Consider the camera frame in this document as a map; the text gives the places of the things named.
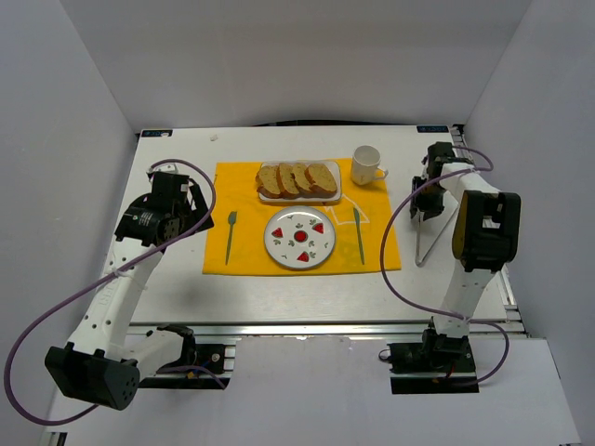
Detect metal tongs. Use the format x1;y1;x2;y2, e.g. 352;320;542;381
414;207;458;268

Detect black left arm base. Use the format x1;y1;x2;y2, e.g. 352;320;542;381
140;343;235;390

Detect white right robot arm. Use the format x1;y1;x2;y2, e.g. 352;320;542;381
409;142;522;370

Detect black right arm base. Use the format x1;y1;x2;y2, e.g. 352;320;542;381
377;343;480;395

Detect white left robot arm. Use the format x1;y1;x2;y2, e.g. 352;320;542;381
45;172;214;411

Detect leftmost bread slice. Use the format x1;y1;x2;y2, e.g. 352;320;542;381
256;165;282;199

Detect bread slice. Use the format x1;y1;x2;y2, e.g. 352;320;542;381
291;163;314;197
277;163;300;199
306;164;337;195
256;165;282;199

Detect white rectangular bread tray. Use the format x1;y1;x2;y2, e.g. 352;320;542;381
255;160;342;203

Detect rightmost bread slice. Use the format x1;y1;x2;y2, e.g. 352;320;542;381
306;164;337;195

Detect teal plastic fork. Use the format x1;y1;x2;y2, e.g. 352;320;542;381
225;211;237;265

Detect white ceramic mug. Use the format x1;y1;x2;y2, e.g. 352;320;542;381
350;145;389;186

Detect right blue table label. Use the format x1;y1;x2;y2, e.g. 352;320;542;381
416;125;450;134

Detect blue table label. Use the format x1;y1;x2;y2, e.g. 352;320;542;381
416;125;450;134
140;129;173;138

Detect yellow cloth placemat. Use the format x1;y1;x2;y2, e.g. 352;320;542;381
203;158;391;276

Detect teal plastic knife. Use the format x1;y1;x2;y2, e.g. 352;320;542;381
352;206;365;265

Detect left blue table label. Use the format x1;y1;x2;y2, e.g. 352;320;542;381
140;129;173;138

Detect watermelon pattern round plate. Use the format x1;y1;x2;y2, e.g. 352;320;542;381
263;205;337;270

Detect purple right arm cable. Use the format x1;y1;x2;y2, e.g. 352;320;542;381
379;146;511;387

